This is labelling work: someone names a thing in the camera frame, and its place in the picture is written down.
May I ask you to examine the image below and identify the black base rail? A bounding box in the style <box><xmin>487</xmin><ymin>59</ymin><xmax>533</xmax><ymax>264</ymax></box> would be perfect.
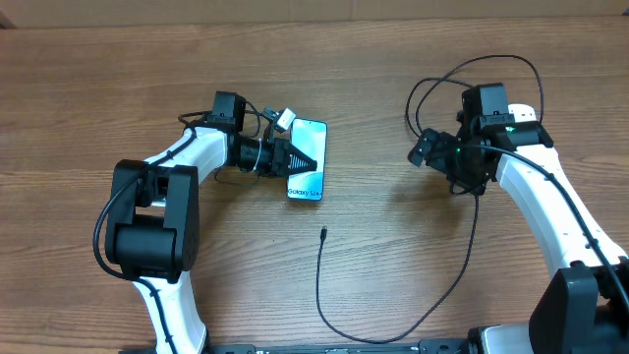
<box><xmin>201</xmin><ymin>338</ymin><xmax>479</xmax><ymax>354</ymax></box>

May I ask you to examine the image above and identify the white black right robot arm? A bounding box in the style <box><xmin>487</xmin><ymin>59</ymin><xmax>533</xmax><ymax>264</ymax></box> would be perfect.
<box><xmin>408</xmin><ymin>84</ymin><xmax>628</xmax><ymax>353</ymax></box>

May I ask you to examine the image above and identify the black USB charging cable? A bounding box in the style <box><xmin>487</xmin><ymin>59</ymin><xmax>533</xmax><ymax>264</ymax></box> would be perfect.
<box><xmin>315</xmin><ymin>54</ymin><xmax>545</xmax><ymax>345</ymax></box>

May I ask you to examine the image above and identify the blue Galaxy smartphone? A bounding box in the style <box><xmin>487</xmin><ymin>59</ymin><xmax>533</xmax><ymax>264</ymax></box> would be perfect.
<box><xmin>287</xmin><ymin>118</ymin><xmax>328</xmax><ymax>202</ymax></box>

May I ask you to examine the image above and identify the white power strip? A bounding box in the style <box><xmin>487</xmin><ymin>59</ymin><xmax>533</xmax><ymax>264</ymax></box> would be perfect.
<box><xmin>508</xmin><ymin>103</ymin><xmax>537</xmax><ymax>123</ymax></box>

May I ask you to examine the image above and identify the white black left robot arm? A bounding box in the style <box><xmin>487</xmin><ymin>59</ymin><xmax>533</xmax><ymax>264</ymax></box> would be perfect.
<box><xmin>92</xmin><ymin>91</ymin><xmax>319</xmax><ymax>353</ymax></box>

